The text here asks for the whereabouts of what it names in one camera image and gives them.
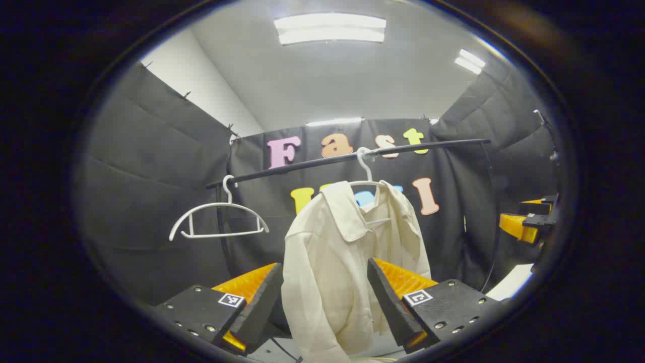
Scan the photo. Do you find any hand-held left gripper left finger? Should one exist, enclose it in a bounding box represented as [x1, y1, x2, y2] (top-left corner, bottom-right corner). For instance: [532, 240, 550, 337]
[154, 262, 285, 356]

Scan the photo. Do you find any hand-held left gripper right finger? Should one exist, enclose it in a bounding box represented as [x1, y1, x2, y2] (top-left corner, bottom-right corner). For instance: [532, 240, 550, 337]
[367, 257, 504, 353]

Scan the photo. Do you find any cream collared shirt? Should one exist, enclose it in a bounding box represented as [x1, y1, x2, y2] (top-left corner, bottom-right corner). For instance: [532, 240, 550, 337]
[281, 180, 432, 363]

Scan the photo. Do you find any white plastic clothes hanger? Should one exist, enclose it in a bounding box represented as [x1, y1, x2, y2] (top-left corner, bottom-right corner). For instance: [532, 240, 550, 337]
[169, 174, 270, 241]
[348, 146, 394, 226]

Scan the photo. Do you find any black clothes rack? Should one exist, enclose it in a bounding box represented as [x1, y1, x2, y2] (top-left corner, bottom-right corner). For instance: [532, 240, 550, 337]
[205, 138, 500, 295]

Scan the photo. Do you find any white flat panel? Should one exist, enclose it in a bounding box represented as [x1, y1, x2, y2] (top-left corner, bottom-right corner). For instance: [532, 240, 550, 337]
[485, 263, 535, 302]

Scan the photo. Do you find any black backdrop cloth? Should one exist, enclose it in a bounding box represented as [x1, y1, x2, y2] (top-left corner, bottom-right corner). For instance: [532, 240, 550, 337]
[81, 60, 560, 308]

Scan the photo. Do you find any black floor cable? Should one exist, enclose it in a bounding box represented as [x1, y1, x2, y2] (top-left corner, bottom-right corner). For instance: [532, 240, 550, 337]
[270, 337, 304, 363]

